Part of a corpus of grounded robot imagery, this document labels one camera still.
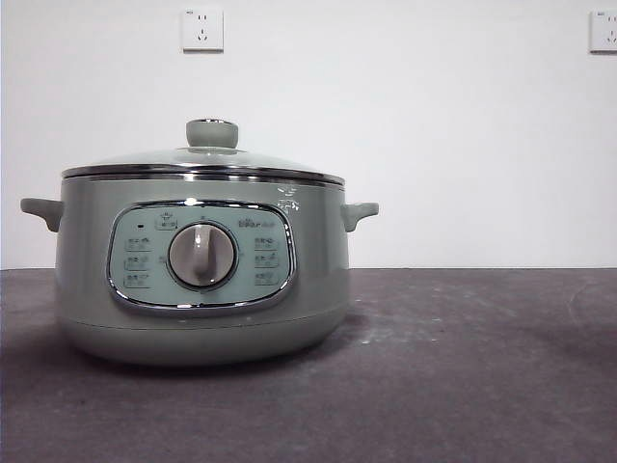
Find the pale green electric cooking pot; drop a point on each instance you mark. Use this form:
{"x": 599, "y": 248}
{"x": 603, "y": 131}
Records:
{"x": 84, "y": 251}

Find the glass lid with green knob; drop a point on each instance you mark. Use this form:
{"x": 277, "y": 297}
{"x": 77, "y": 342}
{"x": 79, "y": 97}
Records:
{"x": 212, "y": 132}

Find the white wall socket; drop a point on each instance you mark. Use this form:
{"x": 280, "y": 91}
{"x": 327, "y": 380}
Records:
{"x": 203, "y": 30}
{"x": 605, "y": 32}

